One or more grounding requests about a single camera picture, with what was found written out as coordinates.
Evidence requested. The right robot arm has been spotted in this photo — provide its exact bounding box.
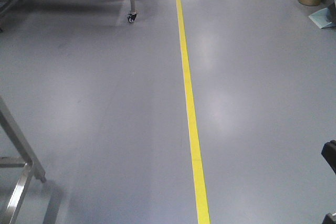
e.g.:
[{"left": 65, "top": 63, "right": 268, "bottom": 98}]
[{"left": 321, "top": 140, "right": 335, "bottom": 224}]

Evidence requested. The steel work table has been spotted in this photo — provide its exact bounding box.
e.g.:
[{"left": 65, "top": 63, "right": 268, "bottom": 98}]
[{"left": 0, "top": 97, "right": 47, "bottom": 224}]

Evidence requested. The light blue dustpan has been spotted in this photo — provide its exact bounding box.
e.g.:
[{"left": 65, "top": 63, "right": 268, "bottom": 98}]
[{"left": 309, "top": 2, "right": 335, "bottom": 29}]

